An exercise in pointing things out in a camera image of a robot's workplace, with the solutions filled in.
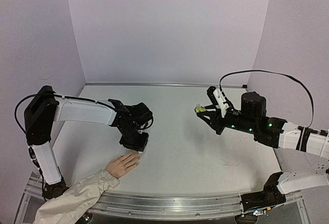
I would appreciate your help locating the beige sleeved forearm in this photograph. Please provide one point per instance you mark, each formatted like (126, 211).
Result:
(70, 207)

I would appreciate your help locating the yellow nail polish bottle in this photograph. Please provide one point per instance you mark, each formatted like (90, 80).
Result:
(199, 109)

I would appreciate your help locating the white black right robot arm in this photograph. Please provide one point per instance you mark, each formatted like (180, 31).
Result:
(272, 132)

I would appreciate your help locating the aluminium table front rail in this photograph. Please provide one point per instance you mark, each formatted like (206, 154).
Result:
(168, 207)

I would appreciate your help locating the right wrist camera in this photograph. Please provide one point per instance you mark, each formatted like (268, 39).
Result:
(216, 96)

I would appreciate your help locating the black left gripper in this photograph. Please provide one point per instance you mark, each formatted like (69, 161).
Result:
(140, 147)

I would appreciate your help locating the bare human hand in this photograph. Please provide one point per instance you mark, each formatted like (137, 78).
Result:
(121, 165)

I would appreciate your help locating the aluminium table rear rail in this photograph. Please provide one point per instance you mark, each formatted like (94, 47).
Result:
(146, 84)

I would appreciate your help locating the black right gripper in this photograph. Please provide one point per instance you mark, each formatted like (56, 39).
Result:
(217, 117)

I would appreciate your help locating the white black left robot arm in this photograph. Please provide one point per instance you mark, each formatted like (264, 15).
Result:
(47, 107)

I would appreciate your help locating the aluminium table rail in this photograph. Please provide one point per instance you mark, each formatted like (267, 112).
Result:
(146, 84)
(168, 207)

